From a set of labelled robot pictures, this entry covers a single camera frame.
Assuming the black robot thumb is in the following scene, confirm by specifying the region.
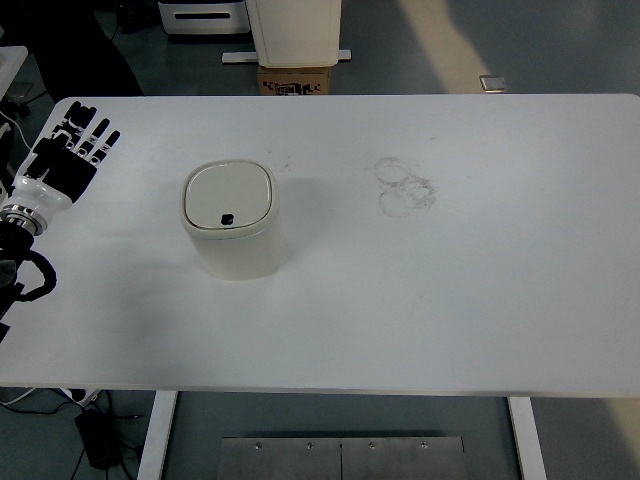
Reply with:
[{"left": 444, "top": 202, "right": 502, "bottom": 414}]
[{"left": 58, "top": 101, "right": 97, "bottom": 131}]

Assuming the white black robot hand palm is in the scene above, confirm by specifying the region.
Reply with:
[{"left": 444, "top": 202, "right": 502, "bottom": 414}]
[{"left": 10, "top": 139, "right": 97, "bottom": 214}]

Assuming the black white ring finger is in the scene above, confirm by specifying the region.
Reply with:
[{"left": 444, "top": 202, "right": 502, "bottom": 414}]
[{"left": 89, "top": 130, "right": 121, "bottom": 166}]

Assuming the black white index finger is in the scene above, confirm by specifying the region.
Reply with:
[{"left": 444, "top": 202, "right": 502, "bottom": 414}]
[{"left": 51, "top": 116, "right": 97, "bottom": 148}]

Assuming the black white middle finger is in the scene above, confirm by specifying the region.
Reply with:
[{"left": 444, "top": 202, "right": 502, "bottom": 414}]
[{"left": 75, "top": 118, "right": 110, "bottom": 153}]

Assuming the cream desktop trash can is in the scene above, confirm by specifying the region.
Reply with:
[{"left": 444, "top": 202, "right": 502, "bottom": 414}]
[{"left": 180, "top": 159, "right": 285, "bottom": 281}]

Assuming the robot arm with silver wrist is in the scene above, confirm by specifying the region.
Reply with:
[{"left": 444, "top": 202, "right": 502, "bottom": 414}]
[{"left": 1, "top": 101, "right": 120, "bottom": 315}]

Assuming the white grey appliance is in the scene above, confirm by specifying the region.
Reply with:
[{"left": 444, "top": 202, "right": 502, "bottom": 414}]
[{"left": 157, "top": 0, "right": 251, "bottom": 38}]

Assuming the white bin on floor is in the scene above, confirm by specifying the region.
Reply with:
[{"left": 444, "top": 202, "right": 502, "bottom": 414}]
[{"left": 246, "top": 0, "right": 342, "bottom": 69}]

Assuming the white power strip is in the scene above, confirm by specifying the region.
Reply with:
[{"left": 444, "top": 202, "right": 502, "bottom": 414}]
[{"left": 60, "top": 388, "right": 100, "bottom": 406}]

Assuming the brown cardboard box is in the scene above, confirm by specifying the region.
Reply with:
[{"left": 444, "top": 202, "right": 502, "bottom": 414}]
[{"left": 257, "top": 66, "right": 331, "bottom": 96}]

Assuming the left white table leg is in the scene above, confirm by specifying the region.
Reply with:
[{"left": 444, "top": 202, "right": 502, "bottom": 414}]
[{"left": 137, "top": 391, "right": 178, "bottom": 480}]

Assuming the white table leg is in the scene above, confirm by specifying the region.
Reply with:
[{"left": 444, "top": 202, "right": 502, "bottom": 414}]
[
  {"left": 508, "top": 397, "right": 547, "bottom": 480},
  {"left": 137, "top": 391, "right": 178, "bottom": 480}
]

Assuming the black power adapter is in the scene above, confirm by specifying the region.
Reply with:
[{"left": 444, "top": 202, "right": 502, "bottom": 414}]
[{"left": 75, "top": 410, "right": 120, "bottom": 471}]

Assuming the white table leg bar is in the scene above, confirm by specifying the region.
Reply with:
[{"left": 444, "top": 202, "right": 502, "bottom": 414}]
[{"left": 221, "top": 49, "right": 352, "bottom": 64}]

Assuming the metal floor plate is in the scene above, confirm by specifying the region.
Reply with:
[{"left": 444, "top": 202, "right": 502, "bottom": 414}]
[{"left": 217, "top": 437, "right": 468, "bottom": 479}]

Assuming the grey floor outlet plate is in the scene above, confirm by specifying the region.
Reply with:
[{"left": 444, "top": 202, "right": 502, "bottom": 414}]
[{"left": 479, "top": 75, "right": 509, "bottom": 93}]

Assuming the right white table leg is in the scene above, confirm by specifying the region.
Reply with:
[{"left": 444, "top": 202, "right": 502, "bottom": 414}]
[{"left": 508, "top": 397, "right": 547, "bottom": 480}]

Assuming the black floor cable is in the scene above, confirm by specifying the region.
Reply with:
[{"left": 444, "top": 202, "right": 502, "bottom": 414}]
[{"left": 0, "top": 389, "right": 146, "bottom": 480}]

